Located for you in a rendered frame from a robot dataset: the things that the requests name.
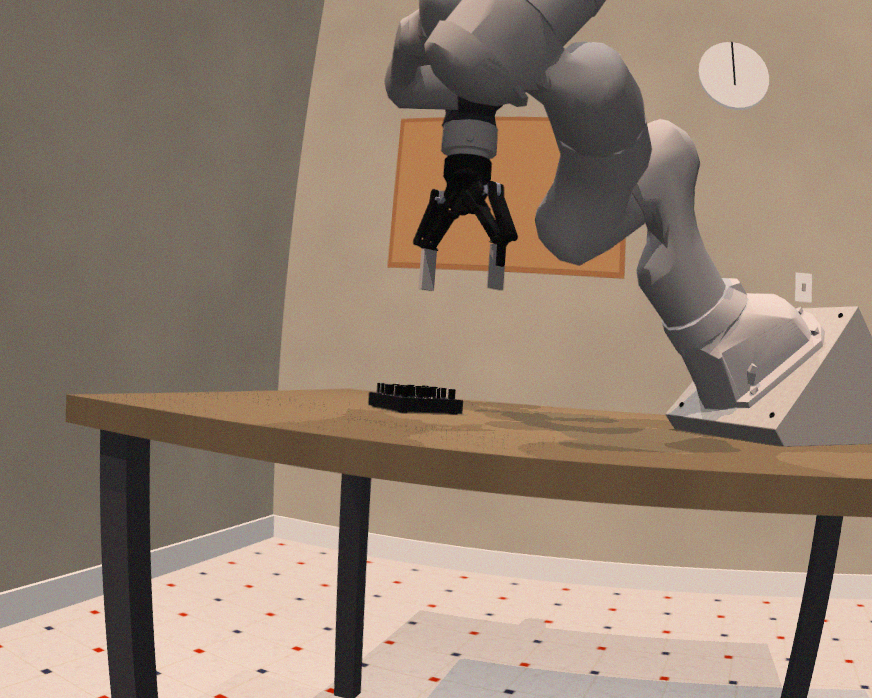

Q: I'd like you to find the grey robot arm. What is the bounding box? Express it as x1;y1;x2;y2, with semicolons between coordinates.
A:
384;0;825;410

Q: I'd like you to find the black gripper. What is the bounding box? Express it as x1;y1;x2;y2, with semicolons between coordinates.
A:
413;154;518;291

